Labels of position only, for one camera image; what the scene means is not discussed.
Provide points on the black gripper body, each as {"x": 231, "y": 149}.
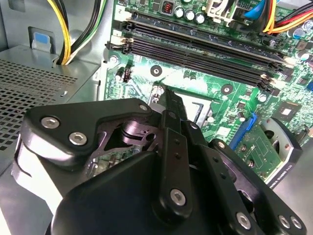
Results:
{"x": 110, "y": 195}

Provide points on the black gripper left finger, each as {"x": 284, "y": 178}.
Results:
{"x": 78, "y": 117}

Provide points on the silver CPU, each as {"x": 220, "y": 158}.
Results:
{"x": 191, "y": 112}

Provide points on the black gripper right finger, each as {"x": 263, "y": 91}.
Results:
{"x": 220, "y": 171}

